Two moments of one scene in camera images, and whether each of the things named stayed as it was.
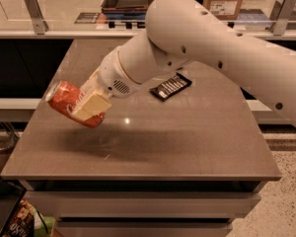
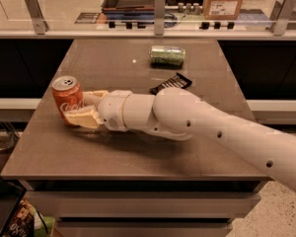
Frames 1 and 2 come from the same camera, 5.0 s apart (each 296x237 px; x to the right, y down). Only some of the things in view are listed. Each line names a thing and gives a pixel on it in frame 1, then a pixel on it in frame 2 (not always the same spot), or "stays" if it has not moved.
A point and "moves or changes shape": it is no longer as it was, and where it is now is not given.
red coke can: (63, 96) moves or changes shape
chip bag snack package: (22, 223) stays
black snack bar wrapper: (171, 87) stays
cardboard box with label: (224, 1) stays
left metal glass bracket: (39, 25) stays
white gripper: (112, 74) -> (111, 111)
